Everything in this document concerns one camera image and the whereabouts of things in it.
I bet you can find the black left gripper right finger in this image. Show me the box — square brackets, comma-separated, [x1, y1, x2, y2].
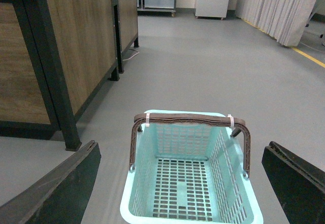
[262, 141, 324, 223]

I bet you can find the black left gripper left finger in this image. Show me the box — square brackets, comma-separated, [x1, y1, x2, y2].
[1, 141, 101, 223]

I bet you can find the brown basket handle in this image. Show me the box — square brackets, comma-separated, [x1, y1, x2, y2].
[128, 113, 251, 177]

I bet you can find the light blue plastic basket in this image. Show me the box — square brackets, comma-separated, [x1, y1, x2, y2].
[120, 110, 264, 223]

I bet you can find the white zip tie right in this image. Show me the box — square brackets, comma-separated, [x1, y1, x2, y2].
[227, 114, 235, 130]

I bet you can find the white zip tie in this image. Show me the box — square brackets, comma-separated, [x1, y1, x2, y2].
[227, 114, 235, 130]
[145, 112, 150, 127]

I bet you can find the white zip tie left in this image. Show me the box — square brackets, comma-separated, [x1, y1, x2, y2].
[145, 112, 150, 127]

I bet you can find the wooden black-framed display stand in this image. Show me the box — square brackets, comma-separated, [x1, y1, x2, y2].
[1, 0, 139, 151]

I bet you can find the white curtain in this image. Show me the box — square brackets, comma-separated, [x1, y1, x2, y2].
[235, 0, 317, 47]

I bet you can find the white floor cable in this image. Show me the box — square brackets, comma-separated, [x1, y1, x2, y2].
[122, 47, 140, 62]

